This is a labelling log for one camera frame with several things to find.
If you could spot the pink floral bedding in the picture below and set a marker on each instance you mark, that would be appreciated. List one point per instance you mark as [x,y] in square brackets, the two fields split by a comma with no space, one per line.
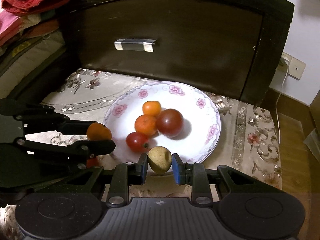
[10,25]

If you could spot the clear plastic bag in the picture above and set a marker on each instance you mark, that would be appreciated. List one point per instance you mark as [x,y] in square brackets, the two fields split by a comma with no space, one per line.
[313,143]

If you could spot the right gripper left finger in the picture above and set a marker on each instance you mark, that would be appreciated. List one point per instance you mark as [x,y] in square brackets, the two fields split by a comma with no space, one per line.
[122,177]

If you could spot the dark wooden drawer cabinet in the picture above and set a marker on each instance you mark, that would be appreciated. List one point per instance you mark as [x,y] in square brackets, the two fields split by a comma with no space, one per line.
[228,47]

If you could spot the floral embroidered tablecloth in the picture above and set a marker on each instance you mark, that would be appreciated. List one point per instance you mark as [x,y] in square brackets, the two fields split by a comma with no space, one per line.
[247,141]

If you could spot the large dark red tomato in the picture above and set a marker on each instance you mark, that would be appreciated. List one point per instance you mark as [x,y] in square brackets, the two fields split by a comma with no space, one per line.
[170,122]

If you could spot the wall power socket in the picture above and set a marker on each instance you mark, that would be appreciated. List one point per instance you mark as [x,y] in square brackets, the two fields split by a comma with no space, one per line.
[291,65]

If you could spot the small orange kumquat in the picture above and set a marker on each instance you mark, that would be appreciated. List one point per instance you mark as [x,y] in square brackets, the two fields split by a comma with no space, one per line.
[152,108]
[98,132]

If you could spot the mattress stack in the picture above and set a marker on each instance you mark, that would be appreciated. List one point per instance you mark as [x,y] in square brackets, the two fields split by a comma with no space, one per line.
[37,39]

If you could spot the white floral porcelain plate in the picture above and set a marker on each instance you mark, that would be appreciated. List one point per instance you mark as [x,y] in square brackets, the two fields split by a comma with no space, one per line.
[202,122]

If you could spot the round red cherry tomato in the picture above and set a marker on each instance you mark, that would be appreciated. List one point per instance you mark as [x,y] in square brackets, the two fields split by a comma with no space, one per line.
[92,162]

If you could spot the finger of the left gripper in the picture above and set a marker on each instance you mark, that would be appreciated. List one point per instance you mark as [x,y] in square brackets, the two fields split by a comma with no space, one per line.
[52,121]
[82,150]

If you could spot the large orange tangerine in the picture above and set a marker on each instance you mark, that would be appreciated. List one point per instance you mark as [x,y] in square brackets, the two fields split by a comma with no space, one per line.
[146,124]

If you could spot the wooden wardrobe door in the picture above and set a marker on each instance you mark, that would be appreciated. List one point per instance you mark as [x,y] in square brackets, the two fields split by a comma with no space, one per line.
[315,111]

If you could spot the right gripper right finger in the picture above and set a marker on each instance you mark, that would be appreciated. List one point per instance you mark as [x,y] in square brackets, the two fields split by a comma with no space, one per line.
[194,175]

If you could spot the red oval cherry tomato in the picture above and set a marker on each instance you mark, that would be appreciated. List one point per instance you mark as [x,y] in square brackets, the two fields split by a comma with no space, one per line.
[138,142]

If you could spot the silver drawer handle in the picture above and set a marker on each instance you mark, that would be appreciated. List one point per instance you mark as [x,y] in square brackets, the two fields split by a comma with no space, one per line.
[135,44]

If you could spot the beige longan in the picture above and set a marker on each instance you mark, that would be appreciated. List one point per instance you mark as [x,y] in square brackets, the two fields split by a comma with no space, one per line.
[159,159]

